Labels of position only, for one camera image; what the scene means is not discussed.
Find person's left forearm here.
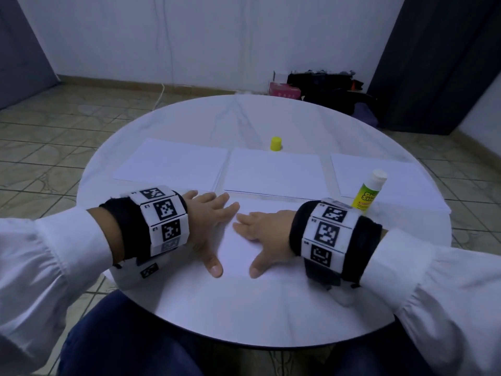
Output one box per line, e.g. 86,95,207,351
0,207,125,376

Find person's left hand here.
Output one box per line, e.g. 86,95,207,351
182,190,241,279

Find black right wristband with markers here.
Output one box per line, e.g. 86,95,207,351
289,198,384,288

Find black left wristband with markers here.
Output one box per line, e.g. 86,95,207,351
99,185,191,263

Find person's right forearm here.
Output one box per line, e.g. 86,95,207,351
360,228,501,376

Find person's right hand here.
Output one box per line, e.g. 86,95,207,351
233,209,299,279

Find grey door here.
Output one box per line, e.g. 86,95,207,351
0,0,59,110

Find white paper stack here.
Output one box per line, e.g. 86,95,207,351
113,137,230,193
331,152,451,214

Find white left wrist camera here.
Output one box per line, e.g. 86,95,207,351
110,258,169,288

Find white wall cable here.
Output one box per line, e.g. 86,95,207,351
155,0,170,107

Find black wardrobe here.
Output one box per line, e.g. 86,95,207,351
368,0,501,136

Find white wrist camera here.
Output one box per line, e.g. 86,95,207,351
325,279,365,308
110,258,169,288

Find black bag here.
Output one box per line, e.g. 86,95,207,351
287,71,365,108

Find person's legs in blue jeans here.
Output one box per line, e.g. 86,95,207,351
58,289,439,376

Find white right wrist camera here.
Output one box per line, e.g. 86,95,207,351
325,279,365,308

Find single white paper sheet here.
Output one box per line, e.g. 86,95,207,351
210,195,314,280
222,148,330,201

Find yellow glue stick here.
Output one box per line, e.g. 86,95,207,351
351,169,388,212

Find pink box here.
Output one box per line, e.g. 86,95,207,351
268,82,302,100

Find blue suitcase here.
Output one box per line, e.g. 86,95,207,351
352,101,382,128

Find black wristband with markers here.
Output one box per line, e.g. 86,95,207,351
99,185,191,263
289,198,384,288

